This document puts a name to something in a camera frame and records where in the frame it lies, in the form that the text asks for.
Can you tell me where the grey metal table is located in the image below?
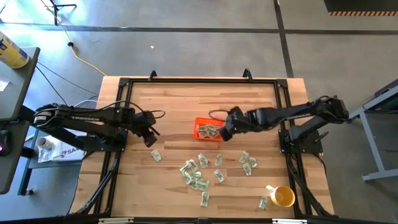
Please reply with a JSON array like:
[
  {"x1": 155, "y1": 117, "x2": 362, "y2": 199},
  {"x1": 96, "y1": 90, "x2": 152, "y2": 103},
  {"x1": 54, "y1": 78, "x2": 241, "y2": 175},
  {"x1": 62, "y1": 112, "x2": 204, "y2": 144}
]
[{"x1": 343, "y1": 79, "x2": 398, "y2": 183}]

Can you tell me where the black computer mouse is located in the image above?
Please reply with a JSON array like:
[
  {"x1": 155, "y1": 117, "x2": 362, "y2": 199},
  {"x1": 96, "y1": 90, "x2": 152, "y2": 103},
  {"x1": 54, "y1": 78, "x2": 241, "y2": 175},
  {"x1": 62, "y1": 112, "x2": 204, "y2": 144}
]
[{"x1": 0, "y1": 129, "x2": 11, "y2": 156}]

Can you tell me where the black desk support beam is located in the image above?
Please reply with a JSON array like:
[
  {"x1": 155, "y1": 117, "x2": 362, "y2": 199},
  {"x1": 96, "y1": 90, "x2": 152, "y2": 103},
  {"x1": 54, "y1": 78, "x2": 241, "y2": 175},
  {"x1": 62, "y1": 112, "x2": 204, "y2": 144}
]
[{"x1": 18, "y1": 105, "x2": 91, "y2": 151}]

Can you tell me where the white cable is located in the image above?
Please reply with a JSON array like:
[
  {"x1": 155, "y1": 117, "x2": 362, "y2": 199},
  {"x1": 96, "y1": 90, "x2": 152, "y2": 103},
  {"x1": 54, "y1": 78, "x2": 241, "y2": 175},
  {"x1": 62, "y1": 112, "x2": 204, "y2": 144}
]
[{"x1": 73, "y1": 98, "x2": 99, "y2": 108}]

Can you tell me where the black tripod stand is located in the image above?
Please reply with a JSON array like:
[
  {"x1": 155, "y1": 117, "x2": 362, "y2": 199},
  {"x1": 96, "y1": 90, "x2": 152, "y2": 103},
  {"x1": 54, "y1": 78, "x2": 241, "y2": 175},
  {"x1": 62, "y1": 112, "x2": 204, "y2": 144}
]
[{"x1": 46, "y1": 0, "x2": 78, "y2": 26}]

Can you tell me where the black hazard-striped mat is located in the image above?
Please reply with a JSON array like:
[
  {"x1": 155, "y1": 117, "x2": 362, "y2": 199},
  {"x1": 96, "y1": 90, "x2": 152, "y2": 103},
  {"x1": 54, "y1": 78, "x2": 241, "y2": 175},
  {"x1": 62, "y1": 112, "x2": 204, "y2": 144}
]
[{"x1": 323, "y1": 0, "x2": 398, "y2": 17}]

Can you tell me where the blue desk foot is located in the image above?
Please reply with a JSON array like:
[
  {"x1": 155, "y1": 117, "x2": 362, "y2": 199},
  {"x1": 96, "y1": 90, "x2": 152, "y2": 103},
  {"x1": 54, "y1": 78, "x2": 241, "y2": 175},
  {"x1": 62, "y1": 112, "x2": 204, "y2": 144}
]
[{"x1": 17, "y1": 146, "x2": 35, "y2": 197}]

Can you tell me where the orange plastic mesh basket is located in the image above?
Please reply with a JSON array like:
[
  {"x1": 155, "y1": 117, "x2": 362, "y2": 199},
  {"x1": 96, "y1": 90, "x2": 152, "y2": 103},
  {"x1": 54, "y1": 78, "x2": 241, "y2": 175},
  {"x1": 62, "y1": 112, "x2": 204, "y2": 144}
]
[{"x1": 193, "y1": 116, "x2": 226, "y2": 142}]

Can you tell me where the yellow wipes canister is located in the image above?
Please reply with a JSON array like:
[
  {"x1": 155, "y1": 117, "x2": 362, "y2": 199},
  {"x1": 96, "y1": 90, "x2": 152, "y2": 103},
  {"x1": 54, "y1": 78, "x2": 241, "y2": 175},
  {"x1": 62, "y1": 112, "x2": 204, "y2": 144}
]
[{"x1": 0, "y1": 30, "x2": 30, "y2": 69}]

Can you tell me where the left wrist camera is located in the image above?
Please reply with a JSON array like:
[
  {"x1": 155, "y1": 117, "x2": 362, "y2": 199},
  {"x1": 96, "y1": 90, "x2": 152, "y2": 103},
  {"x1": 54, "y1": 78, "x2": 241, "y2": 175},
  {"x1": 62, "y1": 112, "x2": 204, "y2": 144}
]
[{"x1": 136, "y1": 110, "x2": 157, "y2": 123}]

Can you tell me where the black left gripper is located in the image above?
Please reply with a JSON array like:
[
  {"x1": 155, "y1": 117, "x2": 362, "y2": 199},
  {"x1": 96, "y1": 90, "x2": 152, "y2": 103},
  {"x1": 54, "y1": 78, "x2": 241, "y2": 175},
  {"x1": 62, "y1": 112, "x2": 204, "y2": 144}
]
[{"x1": 134, "y1": 121, "x2": 161, "y2": 149}]

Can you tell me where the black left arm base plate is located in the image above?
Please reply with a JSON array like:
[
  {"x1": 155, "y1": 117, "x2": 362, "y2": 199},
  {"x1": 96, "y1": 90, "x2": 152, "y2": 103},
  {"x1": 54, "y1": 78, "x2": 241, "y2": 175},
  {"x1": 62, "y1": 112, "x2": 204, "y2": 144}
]
[{"x1": 76, "y1": 129, "x2": 129, "y2": 153}]

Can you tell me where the yellow mug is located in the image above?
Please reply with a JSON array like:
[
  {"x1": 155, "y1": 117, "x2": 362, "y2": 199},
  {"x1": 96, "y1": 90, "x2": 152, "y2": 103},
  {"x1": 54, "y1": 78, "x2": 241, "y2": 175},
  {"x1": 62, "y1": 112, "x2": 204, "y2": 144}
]
[{"x1": 266, "y1": 184, "x2": 296, "y2": 208}]

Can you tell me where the yellow extension cable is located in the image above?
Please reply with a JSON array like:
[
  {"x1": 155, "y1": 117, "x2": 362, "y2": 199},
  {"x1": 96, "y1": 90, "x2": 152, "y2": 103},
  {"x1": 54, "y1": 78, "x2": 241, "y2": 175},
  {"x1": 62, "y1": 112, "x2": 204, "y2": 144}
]
[{"x1": 39, "y1": 0, "x2": 108, "y2": 77}]

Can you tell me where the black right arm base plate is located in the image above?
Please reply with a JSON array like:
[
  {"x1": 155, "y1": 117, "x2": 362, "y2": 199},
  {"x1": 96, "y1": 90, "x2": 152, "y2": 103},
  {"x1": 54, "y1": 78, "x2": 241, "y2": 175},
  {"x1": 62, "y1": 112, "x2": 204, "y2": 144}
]
[{"x1": 278, "y1": 129, "x2": 324, "y2": 155}]

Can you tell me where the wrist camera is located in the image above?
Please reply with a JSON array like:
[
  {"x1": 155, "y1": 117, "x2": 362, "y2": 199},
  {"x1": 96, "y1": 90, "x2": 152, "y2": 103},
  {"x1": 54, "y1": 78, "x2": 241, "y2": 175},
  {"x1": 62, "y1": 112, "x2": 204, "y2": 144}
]
[
  {"x1": 228, "y1": 106, "x2": 246, "y2": 121},
  {"x1": 136, "y1": 110, "x2": 157, "y2": 123}
]

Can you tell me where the black right camera cable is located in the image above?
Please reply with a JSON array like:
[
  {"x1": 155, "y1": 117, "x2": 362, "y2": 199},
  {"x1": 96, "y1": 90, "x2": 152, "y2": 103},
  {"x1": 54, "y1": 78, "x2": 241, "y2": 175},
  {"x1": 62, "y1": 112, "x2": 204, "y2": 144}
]
[{"x1": 207, "y1": 108, "x2": 231, "y2": 122}]

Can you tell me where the grey side desk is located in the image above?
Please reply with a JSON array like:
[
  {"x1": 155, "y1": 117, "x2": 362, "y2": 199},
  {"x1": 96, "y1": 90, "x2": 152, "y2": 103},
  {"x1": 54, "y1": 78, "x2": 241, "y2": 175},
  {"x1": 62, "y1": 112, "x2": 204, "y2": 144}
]
[{"x1": 0, "y1": 46, "x2": 40, "y2": 123}]

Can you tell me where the black aluminium table frame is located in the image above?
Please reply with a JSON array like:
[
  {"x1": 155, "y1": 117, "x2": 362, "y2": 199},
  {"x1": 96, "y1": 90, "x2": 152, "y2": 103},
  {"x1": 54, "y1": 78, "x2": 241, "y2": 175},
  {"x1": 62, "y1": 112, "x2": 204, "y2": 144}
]
[{"x1": 67, "y1": 68, "x2": 336, "y2": 224}]

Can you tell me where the white paper cup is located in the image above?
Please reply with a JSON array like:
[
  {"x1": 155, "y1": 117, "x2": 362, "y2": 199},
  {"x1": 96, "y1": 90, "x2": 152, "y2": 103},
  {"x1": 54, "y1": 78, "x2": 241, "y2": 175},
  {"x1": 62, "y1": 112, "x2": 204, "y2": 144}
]
[{"x1": 35, "y1": 136, "x2": 53, "y2": 151}]

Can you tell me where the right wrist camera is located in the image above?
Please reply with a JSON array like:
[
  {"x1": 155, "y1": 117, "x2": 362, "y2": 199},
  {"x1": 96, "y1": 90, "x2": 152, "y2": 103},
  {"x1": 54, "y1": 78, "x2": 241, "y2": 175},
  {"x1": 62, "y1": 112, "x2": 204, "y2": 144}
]
[{"x1": 228, "y1": 106, "x2": 246, "y2": 121}]

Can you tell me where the silver metal bracket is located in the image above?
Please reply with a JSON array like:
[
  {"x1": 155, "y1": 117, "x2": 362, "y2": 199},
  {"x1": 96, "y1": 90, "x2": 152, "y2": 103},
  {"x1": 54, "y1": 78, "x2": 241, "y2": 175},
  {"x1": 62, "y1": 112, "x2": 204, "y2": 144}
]
[
  {"x1": 98, "y1": 217, "x2": 134, "y2": 224},
  {"x1": 272, "y1": 218, "x2": 308, "y2": 224}
]

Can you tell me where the black floor cable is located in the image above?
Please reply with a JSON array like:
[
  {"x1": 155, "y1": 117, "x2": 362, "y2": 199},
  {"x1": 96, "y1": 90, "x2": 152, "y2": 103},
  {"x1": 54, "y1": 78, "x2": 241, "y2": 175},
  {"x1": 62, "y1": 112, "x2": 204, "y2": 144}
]
[{"x1": 34, "y1": 60, "x2": 100, "y2": 106}]

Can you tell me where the white printed plastic bag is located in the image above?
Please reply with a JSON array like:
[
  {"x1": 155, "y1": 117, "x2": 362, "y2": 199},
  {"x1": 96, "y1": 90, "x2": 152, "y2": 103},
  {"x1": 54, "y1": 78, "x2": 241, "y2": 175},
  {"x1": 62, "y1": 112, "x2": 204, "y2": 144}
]
[{"x1": 37, "y1": 127, "x2": 86, "y2": 163}]

